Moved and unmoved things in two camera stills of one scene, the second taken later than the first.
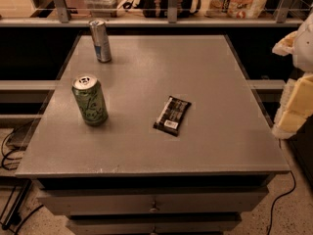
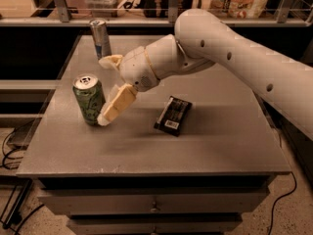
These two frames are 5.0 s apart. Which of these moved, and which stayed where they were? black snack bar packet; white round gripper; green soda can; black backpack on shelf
Moved: white round gripper
Stayed: black backpack on shelf; black snack bar packet; green soda can
